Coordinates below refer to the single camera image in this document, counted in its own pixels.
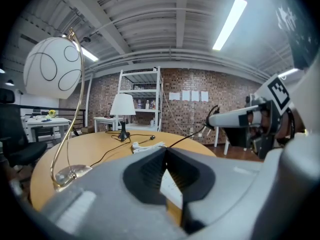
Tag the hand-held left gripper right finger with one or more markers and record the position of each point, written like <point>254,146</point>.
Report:
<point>225,179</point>

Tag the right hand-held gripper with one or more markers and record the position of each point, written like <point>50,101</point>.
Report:
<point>275,94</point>

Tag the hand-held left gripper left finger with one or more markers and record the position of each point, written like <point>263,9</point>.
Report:
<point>112,204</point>

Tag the brass lamp with globe shade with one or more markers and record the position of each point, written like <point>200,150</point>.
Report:
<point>52,66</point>

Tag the white desk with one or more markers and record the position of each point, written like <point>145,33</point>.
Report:
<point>47,120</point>

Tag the black pendant lamp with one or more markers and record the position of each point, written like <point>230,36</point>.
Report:
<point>1,70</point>
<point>9,82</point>

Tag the person's right hand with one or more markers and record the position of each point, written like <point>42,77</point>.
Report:
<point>285,130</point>

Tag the white paper sheet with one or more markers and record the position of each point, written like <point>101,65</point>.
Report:
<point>195,96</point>
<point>186,95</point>
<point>174,96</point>
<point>204,96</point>

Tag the plastic bottle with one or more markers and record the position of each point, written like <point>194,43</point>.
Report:
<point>140,104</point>
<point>151,105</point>
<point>147,104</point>
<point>154,105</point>

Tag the small white bottle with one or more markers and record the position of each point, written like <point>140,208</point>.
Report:
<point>152,122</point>

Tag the fluorescent ceiling light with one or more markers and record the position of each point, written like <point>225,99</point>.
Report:
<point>88,54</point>
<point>288,73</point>
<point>230,24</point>

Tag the cardboard box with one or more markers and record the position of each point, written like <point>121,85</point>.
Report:
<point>87,130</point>

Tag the small white table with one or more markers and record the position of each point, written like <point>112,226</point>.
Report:
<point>102,119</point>

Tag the white metal shelf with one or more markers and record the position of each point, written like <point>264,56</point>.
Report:
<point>140,91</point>

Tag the black stand on table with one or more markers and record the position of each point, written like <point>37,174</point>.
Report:
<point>122,105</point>

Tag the black office chair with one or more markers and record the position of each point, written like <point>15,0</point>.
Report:
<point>22,149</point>

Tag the black star-print shirt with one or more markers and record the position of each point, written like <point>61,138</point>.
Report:
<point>297,39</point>

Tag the black metal railing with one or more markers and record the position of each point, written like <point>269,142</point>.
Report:
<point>62,108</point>

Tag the yellow flower decoration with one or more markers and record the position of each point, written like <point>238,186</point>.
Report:
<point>51,113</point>

